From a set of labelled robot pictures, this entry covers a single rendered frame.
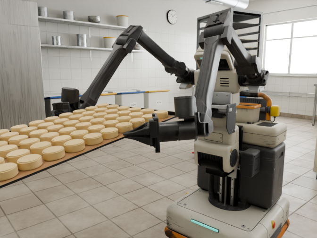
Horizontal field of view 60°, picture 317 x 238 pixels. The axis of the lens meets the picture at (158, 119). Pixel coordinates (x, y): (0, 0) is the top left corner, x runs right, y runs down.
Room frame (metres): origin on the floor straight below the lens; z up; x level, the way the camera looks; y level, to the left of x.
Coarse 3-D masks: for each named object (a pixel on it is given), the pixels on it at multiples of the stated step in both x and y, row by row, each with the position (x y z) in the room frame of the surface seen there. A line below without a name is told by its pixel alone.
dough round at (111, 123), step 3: (108, 120) 0.86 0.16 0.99; (111, 120) 0.86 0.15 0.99; (114, 120) 0.85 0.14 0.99; (117, 120) 0.85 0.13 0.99; (105, 123) 0.83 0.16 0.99; (108, 123) 0.82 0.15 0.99; (111, 123) 0.82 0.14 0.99; (114, 123) 0.82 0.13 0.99; (117, 123) 0.83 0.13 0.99; (105, 126) 0.82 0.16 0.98; (108, 126) 0.82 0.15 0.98; (111, 126) 0.82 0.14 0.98; (114, 126) 0.82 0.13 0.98
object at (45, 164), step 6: (162, 120) 0.89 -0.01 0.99; (114, 138) 0.74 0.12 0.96; (96, 144) 0.70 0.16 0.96; (102, 144) 0.69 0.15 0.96; (30, 150) 0.69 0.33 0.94; (84, 150) 0.66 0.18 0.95; (42, 156) 0.64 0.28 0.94; (66, 156) 0.63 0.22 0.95; (72, 156) 0.62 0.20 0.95; (6, 162) 0.62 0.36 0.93; (42, 162) 0.60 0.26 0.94; (48, 162) 0.60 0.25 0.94; (54, 162) 0.59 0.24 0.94; (36, 168) 0.57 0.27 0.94; (42, 168) 0.57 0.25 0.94; (18, 174) 0.54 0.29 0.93; (24, 174) 0.54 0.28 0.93; (6, 180) 0.52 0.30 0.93; (12, 180) 0.52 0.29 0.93
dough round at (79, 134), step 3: (72, 132) 0.76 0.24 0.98; (75, 132) 0.75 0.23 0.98; (78, 132) 0.75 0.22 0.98; (81, 132) 0.75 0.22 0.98; (84, 132) 0.75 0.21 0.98; (87, 132) 0.75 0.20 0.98; (72, 135) 0.73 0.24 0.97; (75, 135) 0.73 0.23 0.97; (78, 135) 0.73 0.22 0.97; (81, 135) 0.73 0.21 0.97; (84, 135) 0.74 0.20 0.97; (72, 138) 0.73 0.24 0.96; (75, 138) 0.73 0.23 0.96; (78, 138) 0.73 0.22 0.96; (81, 138) 0.73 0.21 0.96
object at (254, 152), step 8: (200, 152) 1.56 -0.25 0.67; (240, 152) 1.61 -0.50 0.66; (248, 152) 1.53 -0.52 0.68; (256, 152) 1.54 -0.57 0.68; (200, 160) 1.54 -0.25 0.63; (208, 160) 1.52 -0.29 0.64; (216, 160) 1.49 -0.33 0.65; (248, 160) 1.51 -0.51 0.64; (256, 160) 1.53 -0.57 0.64; (208, 168) 1.59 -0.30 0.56; (216, 168) 1.50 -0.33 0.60; (248, 168) 1.50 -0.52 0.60; (256, 168) 1.54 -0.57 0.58; (224, 176) 1.53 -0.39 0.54; (232, 176) 1.63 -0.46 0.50; (248, 176) 1.50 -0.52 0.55
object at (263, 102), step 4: (240, 100) 2.01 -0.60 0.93; (244, 100) 1.99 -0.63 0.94; (248, 100) 1.98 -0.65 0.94; (252, 100) 1.96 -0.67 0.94; (256, 100) 1.94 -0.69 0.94; (260, 100) 1.92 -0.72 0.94; (264, 100) 1.91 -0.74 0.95; (264, 104) 1.89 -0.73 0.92; (260, 108) 1.87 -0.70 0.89; (264, 108) 1.86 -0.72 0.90; (268, 108) 1.79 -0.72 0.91; (260, 112) 1.88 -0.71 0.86; (264, 112) 1.87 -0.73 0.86; (268, 112) 1.79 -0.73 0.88; (260, 116) 1.87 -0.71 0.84; (264, 116) 1.86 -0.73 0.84; (264, 120) 1.84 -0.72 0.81
